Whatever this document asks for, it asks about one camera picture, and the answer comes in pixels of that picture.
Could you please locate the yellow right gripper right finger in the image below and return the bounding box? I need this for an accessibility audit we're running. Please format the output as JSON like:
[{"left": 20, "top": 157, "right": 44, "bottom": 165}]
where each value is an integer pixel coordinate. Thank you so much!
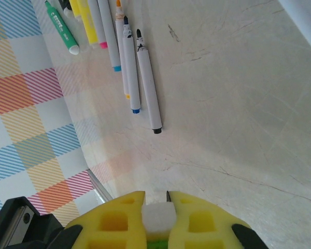
[{"left": 167, "top": 190, "right": 270, "bottom": 249}]

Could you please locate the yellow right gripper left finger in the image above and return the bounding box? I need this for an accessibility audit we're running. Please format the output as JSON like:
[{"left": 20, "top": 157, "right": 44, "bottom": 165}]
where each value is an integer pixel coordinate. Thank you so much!
[{"left": 64, "top": 190, "right": 148, "bottom": 249}]

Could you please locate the white pen with green end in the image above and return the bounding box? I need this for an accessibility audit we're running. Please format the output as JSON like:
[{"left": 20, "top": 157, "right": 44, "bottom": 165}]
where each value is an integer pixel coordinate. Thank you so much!
[{"left": 141, "top": 190, "right": 177, "bottom": 249}]

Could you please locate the white pen with black end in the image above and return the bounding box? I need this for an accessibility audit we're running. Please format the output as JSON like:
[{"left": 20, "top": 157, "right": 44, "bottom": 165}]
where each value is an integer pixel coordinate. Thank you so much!
[{"left": 135, "top": 28, "right": 163, "bottom": 135}]

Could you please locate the white pen with blue end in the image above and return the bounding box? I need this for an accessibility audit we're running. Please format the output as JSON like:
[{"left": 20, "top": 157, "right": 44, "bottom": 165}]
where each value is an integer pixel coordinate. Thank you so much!
[{"left": 122, "top": 15, "right": 142, "bottom": 115}]

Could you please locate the white pen with orange end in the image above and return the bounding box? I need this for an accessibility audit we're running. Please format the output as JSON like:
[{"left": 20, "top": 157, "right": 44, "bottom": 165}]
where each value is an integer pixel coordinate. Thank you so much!
[{"left": 115, "top": 0, "right": 132, "bottom": 100}]

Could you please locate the white pen with cyan end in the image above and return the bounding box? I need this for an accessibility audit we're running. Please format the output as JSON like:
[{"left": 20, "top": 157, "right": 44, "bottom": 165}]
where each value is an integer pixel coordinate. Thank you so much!
[{"left": 97, "top": 0, "right": 122, "bottom": 73}]

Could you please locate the yellow highlighter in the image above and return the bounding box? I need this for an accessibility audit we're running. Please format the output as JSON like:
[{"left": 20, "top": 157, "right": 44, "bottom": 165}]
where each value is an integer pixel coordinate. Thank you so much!
[
  {"left": 77, "top": 0, "right": 99, "bottom": 49},
  {"left": 68, "top": 0, "right": 82, "bottom": 23}
]

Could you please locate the white pen with pink end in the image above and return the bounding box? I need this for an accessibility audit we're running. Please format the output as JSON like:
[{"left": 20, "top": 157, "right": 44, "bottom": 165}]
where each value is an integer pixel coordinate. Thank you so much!
[{"left": 87, "top": 0, "right": 108, "bottom": 50}]

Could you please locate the green marker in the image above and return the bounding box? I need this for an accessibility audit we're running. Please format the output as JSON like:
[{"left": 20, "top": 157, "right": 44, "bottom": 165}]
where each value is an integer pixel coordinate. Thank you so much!
[{"left": 45, "top": 0, "right": 81, "bottom": 56}]

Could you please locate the black whiteboard marker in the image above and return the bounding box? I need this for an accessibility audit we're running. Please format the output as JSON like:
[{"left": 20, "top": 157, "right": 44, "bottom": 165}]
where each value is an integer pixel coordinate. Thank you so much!
[{"left": 57, "top": 0, "right": 73, "bottom": 18}]

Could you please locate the aluminium frame side rail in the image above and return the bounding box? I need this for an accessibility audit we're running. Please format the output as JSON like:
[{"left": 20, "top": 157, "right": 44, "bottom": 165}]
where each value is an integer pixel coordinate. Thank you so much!
[{"left": 87, "top": 168, "right": 115, "bottom": 203}]

